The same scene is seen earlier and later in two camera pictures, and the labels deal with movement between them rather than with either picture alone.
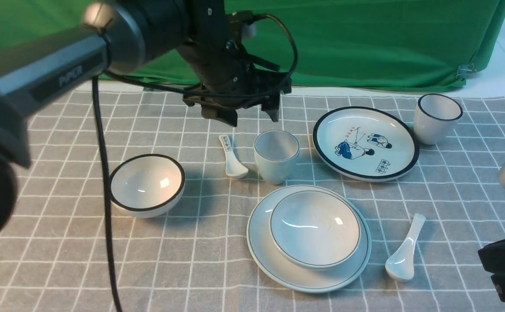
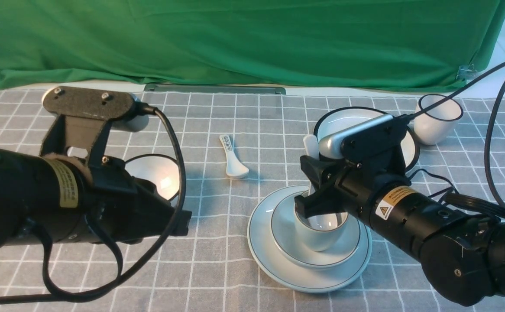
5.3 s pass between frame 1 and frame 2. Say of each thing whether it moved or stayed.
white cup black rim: stayed
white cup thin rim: moved
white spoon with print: stayed
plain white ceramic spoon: moved
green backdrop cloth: stayed
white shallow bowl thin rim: stayed
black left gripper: moved
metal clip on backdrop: stayed
